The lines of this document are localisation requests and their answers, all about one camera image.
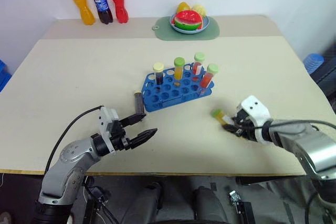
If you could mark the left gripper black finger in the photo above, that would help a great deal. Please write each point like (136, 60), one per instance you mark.
(134, 119)
(143, 137)

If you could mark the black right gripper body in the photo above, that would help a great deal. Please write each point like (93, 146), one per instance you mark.
(245, 129)

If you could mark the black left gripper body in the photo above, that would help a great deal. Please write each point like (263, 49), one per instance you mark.
(119, 137)

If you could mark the yellow test tube green cap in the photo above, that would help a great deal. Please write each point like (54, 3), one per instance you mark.
(219, 115)

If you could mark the dark test tube cream cap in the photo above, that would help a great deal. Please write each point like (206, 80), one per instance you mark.
(158, 73)
(138, 103)

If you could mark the blue test tube rack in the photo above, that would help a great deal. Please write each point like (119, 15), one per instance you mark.
(168, 95)

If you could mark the red test tube green cap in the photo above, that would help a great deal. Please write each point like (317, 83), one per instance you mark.
(198, 64)
(208, 78)

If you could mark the orange test tube green cap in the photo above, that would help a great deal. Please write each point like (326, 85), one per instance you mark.
(179, 69)

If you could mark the dark rounded robot leg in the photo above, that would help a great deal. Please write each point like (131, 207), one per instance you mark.
(147, 203)
(210, 205)

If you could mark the black clamp with silver latch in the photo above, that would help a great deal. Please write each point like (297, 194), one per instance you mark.
(240, 207)

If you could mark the green silicone mat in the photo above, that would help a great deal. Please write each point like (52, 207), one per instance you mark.
(162, 33)

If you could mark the blue stacked stools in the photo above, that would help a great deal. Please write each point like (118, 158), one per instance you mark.
(313, 62)

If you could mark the black plastic crate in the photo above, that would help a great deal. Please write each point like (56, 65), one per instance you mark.
(326, 77)

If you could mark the light blue plate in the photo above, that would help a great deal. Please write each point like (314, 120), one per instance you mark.
(183, 31)

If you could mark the toy watermelon slice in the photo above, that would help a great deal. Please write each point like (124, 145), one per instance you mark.
(187, 20)

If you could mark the pale yellow toy lemon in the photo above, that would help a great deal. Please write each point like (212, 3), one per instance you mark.
(200, 10)

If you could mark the yellow toy mango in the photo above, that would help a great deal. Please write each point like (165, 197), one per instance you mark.
(183, 7)

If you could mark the blue plastic crate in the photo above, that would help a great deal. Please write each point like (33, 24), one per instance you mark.
(4, 75)

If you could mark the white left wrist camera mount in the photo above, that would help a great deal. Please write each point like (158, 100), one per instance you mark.
(106, 119)

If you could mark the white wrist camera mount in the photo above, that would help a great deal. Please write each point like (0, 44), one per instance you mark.
(256, 107)
(106, 119)

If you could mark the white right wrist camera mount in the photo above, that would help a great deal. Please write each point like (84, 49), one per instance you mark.
(256, 107)

